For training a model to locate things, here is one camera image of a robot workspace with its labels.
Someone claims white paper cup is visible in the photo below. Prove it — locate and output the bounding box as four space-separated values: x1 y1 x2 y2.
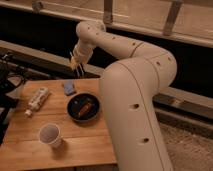
38 123 62 148

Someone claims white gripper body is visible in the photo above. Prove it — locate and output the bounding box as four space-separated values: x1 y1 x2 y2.
70 44 93 70

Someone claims metal window frame rail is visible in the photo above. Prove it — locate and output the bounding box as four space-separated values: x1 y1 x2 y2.
0 0 213 48

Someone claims wooden table board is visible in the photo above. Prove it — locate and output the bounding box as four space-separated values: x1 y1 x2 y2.
0 80 116 170

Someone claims black equipment with cables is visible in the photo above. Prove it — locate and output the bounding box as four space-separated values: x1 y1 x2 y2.
0 54 25 145

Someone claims orange snack bar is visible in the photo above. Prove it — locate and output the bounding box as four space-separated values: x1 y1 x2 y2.
78 103 92 117

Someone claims blue eraser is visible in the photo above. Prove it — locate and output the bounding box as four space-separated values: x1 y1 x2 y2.
63 81 76 96

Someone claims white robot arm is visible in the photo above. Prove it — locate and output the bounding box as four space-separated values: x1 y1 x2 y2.
71 21 177 171

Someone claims white plastic bottle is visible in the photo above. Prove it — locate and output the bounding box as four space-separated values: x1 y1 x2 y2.
25 87 50 117

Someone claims black round bowl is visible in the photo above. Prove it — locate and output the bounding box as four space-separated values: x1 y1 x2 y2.
67 93 100 122

